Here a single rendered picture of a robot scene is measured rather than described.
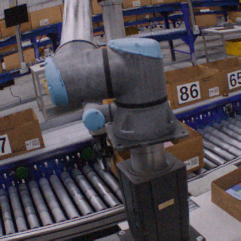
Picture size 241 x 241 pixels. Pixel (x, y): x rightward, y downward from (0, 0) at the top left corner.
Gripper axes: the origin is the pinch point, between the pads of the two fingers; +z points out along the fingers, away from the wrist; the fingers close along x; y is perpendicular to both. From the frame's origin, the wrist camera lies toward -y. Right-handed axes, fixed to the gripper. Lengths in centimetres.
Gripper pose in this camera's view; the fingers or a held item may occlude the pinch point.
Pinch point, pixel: (105, 169)
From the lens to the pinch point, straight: 185.9
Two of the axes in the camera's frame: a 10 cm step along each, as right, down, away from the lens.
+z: 1.7, 9.3, 3.2
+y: 3.5, 2.5, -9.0
